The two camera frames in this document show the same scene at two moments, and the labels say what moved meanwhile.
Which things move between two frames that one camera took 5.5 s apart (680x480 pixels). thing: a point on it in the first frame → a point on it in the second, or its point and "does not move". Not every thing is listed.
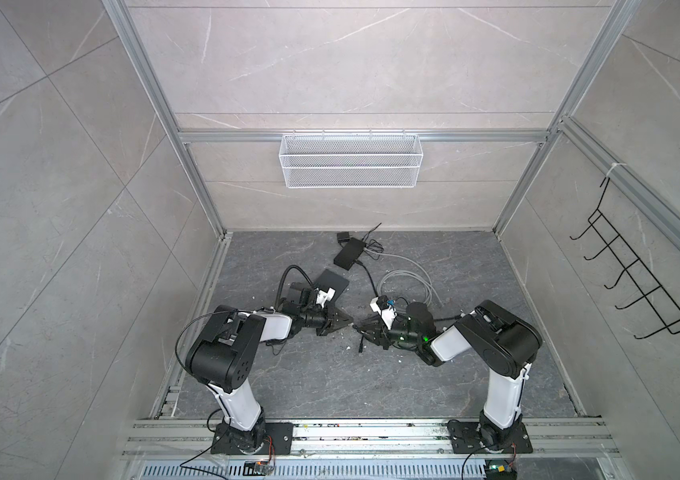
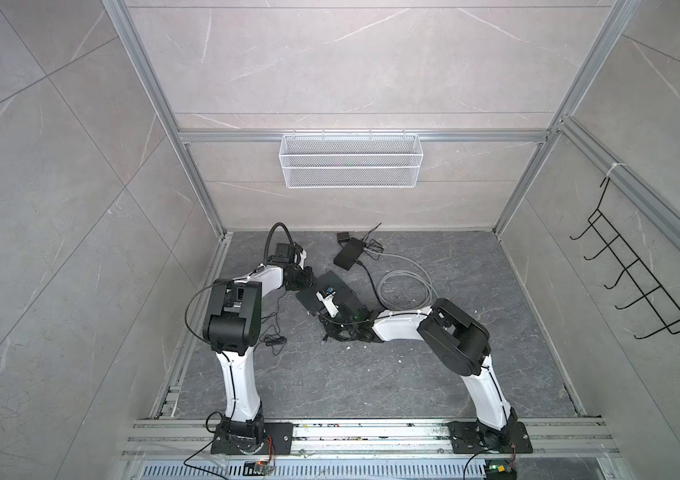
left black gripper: (333, 313) → (309, 272)
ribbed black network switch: (349, 253) does not move
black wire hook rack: (674, 318) does not move
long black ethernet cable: (359, 262) does not move
